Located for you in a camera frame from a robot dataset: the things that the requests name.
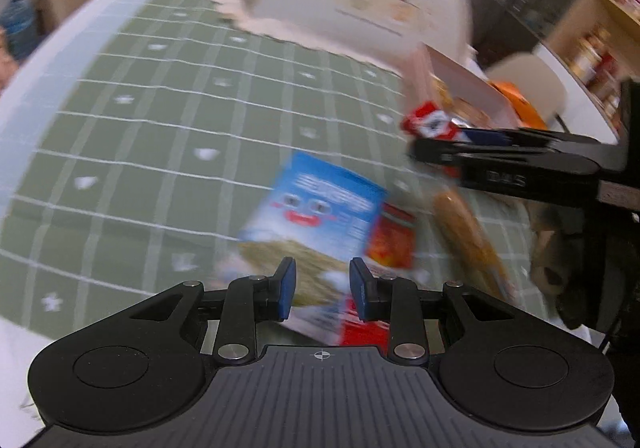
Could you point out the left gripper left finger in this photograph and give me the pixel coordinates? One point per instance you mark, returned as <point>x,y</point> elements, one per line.
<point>247,302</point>

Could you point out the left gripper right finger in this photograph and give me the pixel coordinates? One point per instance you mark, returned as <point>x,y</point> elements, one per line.
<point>396,302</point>

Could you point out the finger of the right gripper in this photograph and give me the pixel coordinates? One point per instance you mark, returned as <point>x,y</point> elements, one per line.
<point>495,142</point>

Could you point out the red white snack packet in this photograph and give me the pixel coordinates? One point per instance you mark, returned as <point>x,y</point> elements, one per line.
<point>430,121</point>

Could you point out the blue white snack bag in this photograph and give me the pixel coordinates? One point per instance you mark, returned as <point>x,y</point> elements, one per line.
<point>323,216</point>

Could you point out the red yellow snack packet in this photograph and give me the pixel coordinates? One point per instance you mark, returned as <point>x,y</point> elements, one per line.
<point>389,254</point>

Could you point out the pink open box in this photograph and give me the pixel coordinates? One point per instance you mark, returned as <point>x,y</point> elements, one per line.
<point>425,65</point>

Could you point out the orange snack bag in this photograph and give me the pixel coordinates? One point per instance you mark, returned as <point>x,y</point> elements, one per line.
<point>526,112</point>

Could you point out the long bread stick packet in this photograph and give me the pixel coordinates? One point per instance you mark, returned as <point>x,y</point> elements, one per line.
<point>480,261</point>

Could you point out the brown plush toy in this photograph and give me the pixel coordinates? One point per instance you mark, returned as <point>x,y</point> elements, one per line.
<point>547,265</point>

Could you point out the wooden shelf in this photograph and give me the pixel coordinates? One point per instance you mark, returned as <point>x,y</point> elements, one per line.
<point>597,42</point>

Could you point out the green checked tablecloth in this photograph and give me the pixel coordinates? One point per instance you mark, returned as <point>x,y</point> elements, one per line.
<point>136,158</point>

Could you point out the blue water bottle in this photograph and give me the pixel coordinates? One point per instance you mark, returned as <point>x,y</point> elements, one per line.
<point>19,21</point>

